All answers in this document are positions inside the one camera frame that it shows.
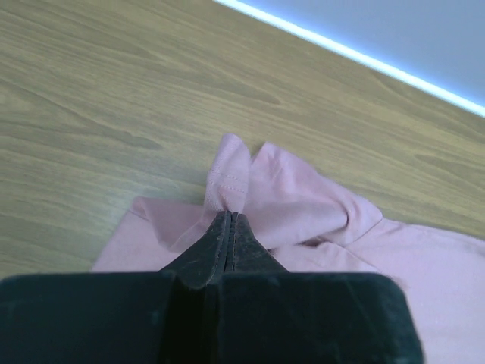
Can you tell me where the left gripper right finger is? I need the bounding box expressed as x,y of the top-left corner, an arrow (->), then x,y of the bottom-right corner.
205,212 -> 424,363

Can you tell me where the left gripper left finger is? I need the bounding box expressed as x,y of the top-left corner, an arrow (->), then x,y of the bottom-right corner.
1,212 -> 230,363

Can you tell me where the pink graphic t-shirt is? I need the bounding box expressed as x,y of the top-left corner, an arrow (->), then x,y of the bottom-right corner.
92,134 -> 484,363

